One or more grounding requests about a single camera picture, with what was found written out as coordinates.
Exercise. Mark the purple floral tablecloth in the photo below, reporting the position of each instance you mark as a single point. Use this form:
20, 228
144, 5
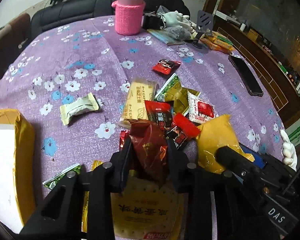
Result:
73, 60

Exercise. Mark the red black candy packet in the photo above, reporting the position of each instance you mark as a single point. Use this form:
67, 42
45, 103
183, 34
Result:
161, 113

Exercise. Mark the large yellow cracker packet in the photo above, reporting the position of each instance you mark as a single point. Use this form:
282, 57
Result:
143, 210

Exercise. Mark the black leather sofa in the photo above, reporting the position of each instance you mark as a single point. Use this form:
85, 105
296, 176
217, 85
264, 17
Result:
64, 13

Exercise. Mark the green yellow snack packet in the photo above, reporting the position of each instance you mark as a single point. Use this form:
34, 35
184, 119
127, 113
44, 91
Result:
172, 90

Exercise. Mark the dark red foil snack bag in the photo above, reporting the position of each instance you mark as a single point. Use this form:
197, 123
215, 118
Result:
151, 147

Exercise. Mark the black phone stand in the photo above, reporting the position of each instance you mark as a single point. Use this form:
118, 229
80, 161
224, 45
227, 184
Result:
204, 27

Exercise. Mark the pink sleeved thermos bottle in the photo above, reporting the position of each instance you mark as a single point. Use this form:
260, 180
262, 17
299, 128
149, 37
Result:
128, 16

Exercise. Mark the yellow cardboard box tray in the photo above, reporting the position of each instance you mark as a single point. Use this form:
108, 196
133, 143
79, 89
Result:
17, 200

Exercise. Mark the wooden cabinet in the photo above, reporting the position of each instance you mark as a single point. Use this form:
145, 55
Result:
281, 90

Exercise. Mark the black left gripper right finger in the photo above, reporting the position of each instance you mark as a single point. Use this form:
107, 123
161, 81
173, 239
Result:
218, 207

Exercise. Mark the orange snack boxes stack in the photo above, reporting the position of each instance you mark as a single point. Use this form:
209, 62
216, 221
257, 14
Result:
217, 42

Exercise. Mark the white grey cloth pile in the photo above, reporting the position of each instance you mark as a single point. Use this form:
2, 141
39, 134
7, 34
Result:
171, 23

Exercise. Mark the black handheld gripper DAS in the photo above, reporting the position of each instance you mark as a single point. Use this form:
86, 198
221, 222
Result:
276, 186

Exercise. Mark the brown armchair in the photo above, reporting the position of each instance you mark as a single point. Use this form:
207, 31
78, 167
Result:
14, 37

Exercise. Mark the black smartphone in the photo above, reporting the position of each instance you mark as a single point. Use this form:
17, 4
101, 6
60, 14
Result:
247, 76

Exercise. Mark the small red candy packet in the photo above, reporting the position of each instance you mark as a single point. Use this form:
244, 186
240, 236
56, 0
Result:
166, 66

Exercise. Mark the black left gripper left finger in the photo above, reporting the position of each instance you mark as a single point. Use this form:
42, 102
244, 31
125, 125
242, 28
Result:
79, 206

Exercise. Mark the white red snack packet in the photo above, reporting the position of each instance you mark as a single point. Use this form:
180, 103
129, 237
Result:
199, 110

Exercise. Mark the plain yellow snack packet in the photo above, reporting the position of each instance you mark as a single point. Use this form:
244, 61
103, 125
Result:
216, 133

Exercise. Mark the beige cracker packet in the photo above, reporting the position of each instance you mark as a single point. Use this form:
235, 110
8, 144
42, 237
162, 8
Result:
141, 90

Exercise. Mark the pale green candy packet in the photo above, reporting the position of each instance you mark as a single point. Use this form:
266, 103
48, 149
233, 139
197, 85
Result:
82, 105

